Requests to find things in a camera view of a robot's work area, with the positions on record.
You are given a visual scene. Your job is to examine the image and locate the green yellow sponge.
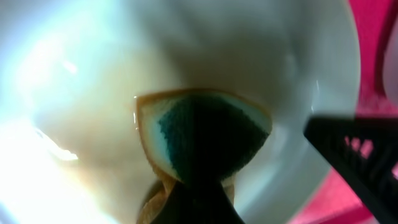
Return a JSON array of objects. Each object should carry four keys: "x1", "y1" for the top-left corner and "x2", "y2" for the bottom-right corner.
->
[{"x1": 136, "y1": 89, "x2": 272, "y2": 223}]

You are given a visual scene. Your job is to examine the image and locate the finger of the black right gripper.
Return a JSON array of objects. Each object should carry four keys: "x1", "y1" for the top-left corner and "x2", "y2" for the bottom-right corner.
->
[{"x1": 303, "y1": 116, "x2": 397, "y2": 223}]

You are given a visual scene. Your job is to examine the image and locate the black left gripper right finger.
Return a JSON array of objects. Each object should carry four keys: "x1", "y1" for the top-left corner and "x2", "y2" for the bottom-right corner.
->
[{"x1": 203, "y1": 182, "x2": 244, "y2": 224}]

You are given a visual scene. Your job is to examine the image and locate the red plastic tray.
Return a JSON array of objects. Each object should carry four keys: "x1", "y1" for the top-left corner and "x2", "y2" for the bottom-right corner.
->
[{"x1": 290, "y1": 0, "x2": 397, "y2": 223}]

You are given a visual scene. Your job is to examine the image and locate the white plate front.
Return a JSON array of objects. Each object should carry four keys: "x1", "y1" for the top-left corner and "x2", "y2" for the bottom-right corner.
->
[{"x1": 382, "y1": 17, "x2": 398, "y2": 105}]

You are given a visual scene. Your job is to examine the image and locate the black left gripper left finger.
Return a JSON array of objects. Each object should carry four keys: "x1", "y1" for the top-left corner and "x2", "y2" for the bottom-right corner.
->
[{"x1": 151, "y1": 182, "x2": 193, "y2": 224}]

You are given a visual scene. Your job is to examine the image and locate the white plate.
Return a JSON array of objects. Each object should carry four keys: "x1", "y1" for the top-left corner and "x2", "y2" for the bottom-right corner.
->
[
  {"x1": 382, "y1": 17, "x2": 398, "y2": 105},
  {"x1": 1, "y1": 0, "x2": 360, "y2": 223}
]

